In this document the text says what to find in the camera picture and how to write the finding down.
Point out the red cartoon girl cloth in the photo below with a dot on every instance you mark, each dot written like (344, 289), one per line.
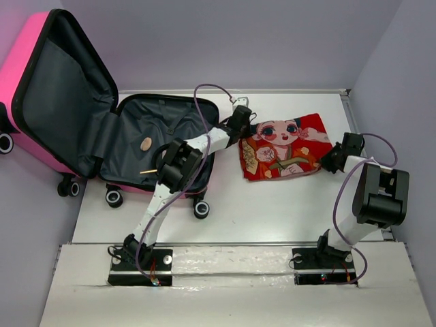
(284, 148)

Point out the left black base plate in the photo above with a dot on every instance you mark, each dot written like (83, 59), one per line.
(157, 272)

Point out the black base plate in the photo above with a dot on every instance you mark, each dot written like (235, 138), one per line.
(312, 268)
(157, 272)

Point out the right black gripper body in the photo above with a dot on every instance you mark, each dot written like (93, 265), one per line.
(328, 161)

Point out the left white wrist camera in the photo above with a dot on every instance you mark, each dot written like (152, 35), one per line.
(240, 101)

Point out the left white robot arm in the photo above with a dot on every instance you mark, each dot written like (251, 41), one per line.
(176, 172)

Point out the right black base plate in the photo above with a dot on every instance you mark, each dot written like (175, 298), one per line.
(312, 268)

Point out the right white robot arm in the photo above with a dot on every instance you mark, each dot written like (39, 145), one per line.
(379, 202)

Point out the pink hard-shell suitcase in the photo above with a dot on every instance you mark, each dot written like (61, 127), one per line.
(60, 103)

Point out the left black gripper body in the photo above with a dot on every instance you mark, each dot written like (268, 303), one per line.
(245, 131)

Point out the golden thin stick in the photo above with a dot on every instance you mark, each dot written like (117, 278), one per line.
(148, 171)

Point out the black headphones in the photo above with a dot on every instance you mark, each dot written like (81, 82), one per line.
(158, 155)

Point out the tan oval wooden piece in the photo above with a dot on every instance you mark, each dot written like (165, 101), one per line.
(146, 144)

